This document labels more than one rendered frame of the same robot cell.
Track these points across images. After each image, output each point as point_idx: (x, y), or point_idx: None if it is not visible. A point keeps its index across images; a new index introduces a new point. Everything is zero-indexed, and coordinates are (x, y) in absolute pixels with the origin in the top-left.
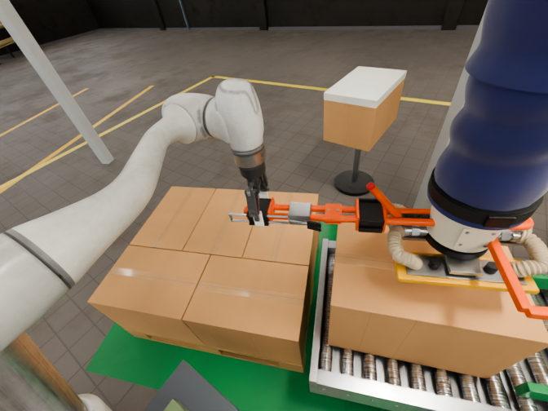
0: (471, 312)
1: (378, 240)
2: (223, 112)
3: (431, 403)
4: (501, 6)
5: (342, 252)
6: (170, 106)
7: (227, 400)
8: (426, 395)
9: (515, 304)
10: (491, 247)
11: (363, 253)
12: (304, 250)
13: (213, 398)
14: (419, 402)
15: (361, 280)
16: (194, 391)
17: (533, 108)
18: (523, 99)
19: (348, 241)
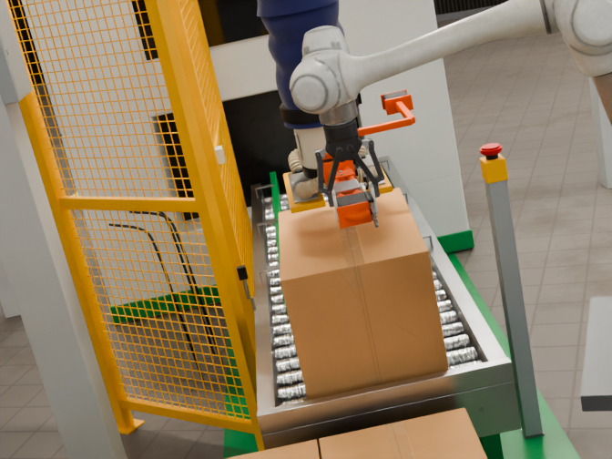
0: (389, 207)
1: (315, 251)
2: (346, 45)
3: (469, 305)
4: None
5: (347, 263)
6: (343, 53)
7: (586, 345)
8: (464, 308)
9: (408, 123)
10: (359, 131)
11: (341, 254)
12: (281, 453)
13: (595, 354)
14: (474, 310)
15: (383, 246)
16: (603, 370)
17: (338, 11)
18: (334, 7)
19: (326, 264)
